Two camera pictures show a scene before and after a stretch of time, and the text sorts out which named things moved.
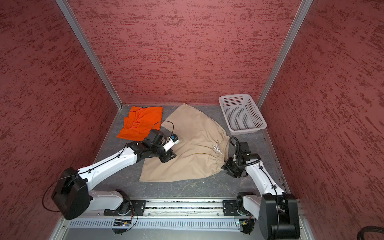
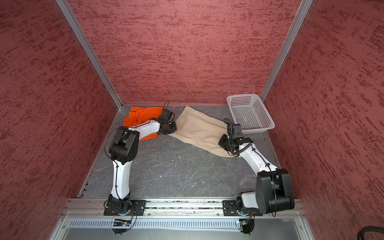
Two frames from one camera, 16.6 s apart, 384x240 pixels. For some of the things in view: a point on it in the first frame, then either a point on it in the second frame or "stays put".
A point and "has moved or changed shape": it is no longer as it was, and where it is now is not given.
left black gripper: x=166 y=157 -> x=174 y=128
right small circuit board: x=242 y=223 stays put
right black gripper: x=227 y=165 -> x=221 y=142
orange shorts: x=140 y=121 stays put
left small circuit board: x=121 y=222 stays put
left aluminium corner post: x=77 y=29 stays put
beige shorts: x=201 y=151 has moved or changed shape
